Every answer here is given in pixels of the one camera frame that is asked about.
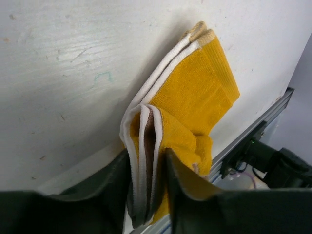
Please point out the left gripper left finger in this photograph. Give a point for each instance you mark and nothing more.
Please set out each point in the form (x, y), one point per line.
(93, 206)

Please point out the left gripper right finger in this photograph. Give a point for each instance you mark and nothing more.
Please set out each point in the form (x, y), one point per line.
(199, 207)

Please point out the yellow bear towel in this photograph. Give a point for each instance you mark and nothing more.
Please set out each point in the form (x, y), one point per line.
(188, 93)

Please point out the aluminium mounting rail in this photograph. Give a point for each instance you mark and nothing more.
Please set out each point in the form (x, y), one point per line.
(221, 164)

